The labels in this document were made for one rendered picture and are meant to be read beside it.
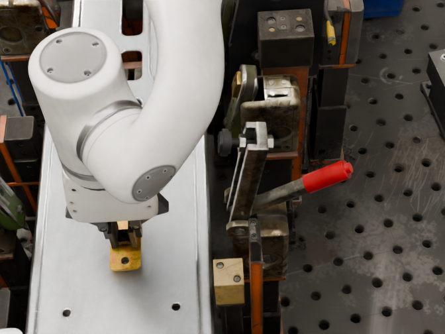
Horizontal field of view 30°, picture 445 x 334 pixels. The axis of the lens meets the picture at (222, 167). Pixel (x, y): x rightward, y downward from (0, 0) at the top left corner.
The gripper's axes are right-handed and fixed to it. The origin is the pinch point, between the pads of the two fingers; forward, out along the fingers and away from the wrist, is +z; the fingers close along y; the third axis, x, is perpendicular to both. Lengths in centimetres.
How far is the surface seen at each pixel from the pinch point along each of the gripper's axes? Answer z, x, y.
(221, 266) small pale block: -2.6, 7.1, -11.7
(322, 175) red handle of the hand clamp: -10.0, 0.4, -23.4
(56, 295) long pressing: 3.6, 6.5, 8.4
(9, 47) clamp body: 8.4, -38.0, 19.6
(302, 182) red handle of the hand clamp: -8.3, 0.0, -21.4
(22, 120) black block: 4.6, -20.8, 15.2
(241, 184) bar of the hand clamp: -11.4, 1.8, -14.5
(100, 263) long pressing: 3.6, 2.6, 3.1
